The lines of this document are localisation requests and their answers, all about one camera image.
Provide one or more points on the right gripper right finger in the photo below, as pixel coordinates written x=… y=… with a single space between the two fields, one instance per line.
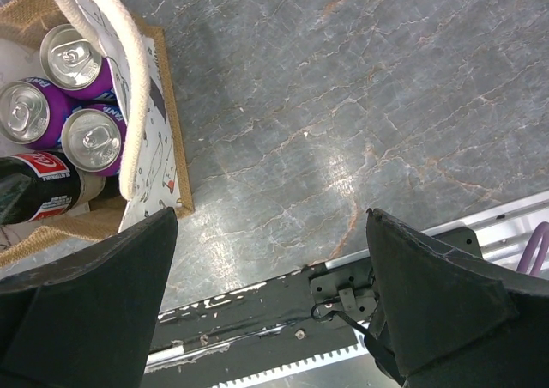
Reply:
x=456 y=320

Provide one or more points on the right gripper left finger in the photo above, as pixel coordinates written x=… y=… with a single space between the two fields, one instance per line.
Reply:
x=88 y=319

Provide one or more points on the cola glass bottle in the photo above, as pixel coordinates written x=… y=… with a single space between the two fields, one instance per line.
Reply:
x=43 y=184

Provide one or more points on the purple soda can front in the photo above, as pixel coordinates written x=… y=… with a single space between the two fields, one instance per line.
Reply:
x=93 y=139

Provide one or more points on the purple soda can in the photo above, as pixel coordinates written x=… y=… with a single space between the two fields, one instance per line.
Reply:
x=72 y=64
x=34 y=111
x=93 y=139

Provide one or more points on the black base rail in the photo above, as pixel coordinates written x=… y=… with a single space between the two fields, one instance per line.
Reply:
x=269 y=324

